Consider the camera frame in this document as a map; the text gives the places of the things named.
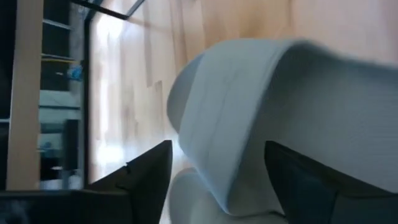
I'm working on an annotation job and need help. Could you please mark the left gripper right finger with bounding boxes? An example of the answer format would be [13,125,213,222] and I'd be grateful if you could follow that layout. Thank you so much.
[264,140,398,224]

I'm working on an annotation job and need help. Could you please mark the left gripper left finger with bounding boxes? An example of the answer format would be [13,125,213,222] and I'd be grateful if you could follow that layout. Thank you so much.
[88,139,174,224]

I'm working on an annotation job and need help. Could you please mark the white foam slide sandal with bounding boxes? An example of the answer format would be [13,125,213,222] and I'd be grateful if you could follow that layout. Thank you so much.
[166,37,398,224]

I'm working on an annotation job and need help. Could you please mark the background storage shelving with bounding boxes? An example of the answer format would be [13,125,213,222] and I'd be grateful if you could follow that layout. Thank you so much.
[39,0,85,190]

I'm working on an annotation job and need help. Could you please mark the black table edge frame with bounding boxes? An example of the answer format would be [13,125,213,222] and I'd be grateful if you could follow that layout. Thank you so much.
[70,0,147,189]

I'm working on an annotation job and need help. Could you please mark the light wooden post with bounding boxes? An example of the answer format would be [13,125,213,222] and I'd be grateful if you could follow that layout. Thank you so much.
[6,0,45,191]

